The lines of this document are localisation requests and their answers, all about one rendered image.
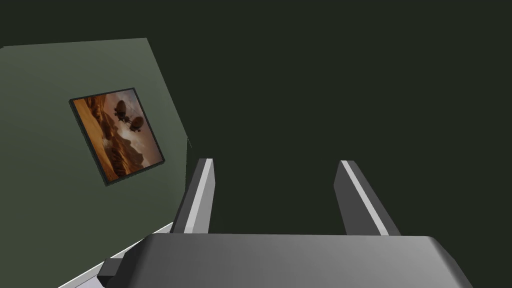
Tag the framed orange landscape picture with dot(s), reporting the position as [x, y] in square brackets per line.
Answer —
[118, 134]

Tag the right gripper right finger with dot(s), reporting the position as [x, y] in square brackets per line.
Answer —
[362, 200]

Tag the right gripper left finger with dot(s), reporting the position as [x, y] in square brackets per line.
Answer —
[198, 200]

